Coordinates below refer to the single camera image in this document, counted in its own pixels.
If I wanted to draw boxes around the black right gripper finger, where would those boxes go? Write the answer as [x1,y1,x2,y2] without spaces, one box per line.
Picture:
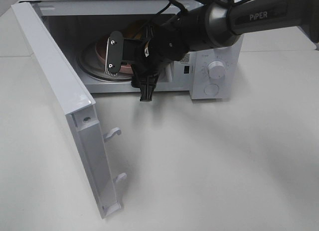
[140,76,159,102]
[105,31,124,76]

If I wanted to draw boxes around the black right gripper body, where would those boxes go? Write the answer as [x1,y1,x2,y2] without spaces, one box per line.
[121,25,172,89]

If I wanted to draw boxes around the pink round plate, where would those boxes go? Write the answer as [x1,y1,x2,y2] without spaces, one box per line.
[95,40,133,75]

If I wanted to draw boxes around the burger with sesame-free bun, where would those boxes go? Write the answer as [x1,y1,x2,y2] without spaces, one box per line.
[123,20,146,39]

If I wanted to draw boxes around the white microwave knob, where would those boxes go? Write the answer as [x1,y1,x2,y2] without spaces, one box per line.
[207,61,226,80]

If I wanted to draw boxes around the round white door button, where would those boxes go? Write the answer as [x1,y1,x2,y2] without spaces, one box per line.
[204,84,219,97]

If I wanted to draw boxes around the white microwave door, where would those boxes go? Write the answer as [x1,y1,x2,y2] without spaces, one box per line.
[11,2,127,219]

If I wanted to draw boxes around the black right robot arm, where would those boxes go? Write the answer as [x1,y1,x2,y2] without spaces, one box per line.
[105,0,319,102]

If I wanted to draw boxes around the white microwave oven body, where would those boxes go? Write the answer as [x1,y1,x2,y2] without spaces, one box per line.
[12,0,242,99]

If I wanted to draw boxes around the glass microwave turntable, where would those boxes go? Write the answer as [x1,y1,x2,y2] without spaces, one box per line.
[77,43,132,82]

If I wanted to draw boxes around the white warning label sticker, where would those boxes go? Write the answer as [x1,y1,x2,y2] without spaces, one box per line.
[179,53,191,64]

